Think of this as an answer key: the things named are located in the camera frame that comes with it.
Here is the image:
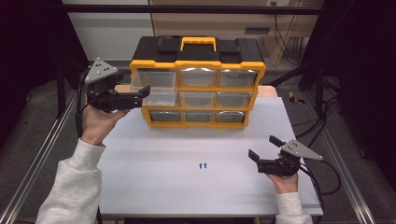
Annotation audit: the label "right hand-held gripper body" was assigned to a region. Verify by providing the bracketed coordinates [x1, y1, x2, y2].
[257, 139, 324, 178]

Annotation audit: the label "wooden table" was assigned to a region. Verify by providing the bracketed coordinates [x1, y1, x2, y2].
[115, 84, 278, 98]

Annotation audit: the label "grid of clear plastic bins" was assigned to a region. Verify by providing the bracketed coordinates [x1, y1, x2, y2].
[146, 67, 260, 124]

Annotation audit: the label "white table board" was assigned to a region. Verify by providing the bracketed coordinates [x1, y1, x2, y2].
[97, 95, 325, 217]

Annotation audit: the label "yellow black organizer case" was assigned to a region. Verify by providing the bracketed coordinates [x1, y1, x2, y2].
[129, 35, 267, 130]

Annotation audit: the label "hanging black cables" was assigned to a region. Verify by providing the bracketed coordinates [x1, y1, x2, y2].
[273, 2, 304, 66]

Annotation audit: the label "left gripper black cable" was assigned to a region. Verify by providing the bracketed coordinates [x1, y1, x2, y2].
[75, 69, 92, 138]

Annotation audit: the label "black metal stand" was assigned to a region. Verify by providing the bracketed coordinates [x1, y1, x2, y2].
[267, 60, 326, 119]
[55, 59, 92, 119]

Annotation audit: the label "person's right hand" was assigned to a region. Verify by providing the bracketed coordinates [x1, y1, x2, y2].
[266, 152, 300, 195]

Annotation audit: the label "small transparent drawer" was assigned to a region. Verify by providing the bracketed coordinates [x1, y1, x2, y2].
[130, 69, 178, 107]

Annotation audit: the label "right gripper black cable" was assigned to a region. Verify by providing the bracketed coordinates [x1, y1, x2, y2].
[298, 160, 342, 224]

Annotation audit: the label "black curtain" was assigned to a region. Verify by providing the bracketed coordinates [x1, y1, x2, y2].
[0, 0, 92, 147]
[303, 0, 396, 190]

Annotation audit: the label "yellow black hazard tape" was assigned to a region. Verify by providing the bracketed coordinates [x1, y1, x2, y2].
[288, 91, 306, 105]

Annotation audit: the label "aluminium floor rail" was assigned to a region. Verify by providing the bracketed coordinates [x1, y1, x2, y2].
[0, 90, 78, 224]
[303, 92, 376, 224]

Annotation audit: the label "person's left hand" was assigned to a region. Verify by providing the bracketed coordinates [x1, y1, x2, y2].
[81, 104, 131, 147]

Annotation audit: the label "black overhead frame bar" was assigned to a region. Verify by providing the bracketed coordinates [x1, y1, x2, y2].
[62, 3, 323, 16]

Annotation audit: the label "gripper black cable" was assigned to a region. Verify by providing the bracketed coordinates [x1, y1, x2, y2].
[75, 69, 92, 138]
[298, 160, 342, 224]

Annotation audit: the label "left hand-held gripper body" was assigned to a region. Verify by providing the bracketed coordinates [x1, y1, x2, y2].
[83, 57, 144, 114]

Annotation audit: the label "black floor cables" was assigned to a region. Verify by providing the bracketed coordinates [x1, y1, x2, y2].
[293, 77, 342, 139]

